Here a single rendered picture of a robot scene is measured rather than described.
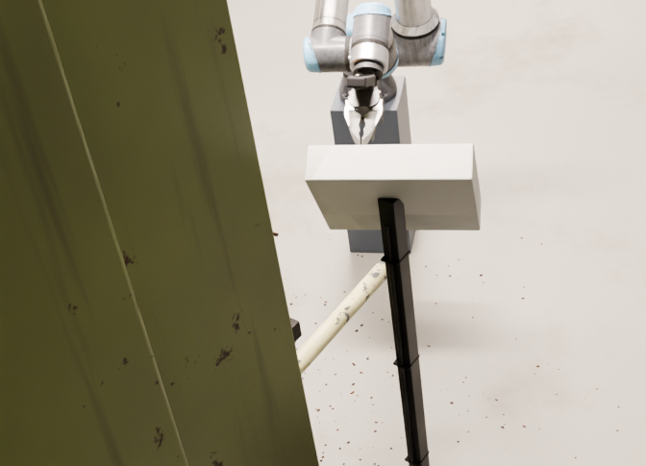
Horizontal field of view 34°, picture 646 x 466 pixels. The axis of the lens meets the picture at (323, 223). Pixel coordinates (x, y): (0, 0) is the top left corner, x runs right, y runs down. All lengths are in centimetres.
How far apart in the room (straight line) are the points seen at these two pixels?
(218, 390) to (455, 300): 155
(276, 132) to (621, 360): 187
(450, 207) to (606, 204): 177
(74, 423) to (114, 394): 9
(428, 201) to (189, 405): 64
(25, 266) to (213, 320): 62
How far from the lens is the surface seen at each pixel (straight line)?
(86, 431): 172
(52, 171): 148
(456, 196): 216
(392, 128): 342
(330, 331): 255
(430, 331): 343
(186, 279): 193
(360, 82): 236
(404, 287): 233
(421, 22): 325
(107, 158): 170
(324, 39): 266
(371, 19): 252
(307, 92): 473
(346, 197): 220
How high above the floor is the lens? 238
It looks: 37 degrees down
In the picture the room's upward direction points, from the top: 9 degrees counter-clockwise
